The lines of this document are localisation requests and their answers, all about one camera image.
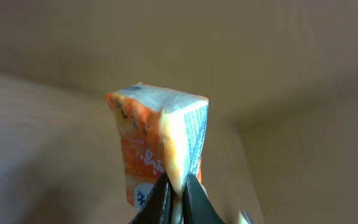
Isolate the small orange snack packet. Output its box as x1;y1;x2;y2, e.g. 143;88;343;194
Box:
106;83;209;209

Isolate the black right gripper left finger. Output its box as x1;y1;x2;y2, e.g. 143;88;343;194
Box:
129;172;172;224

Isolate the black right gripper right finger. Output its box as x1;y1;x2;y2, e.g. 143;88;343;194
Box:
182;174;224;224

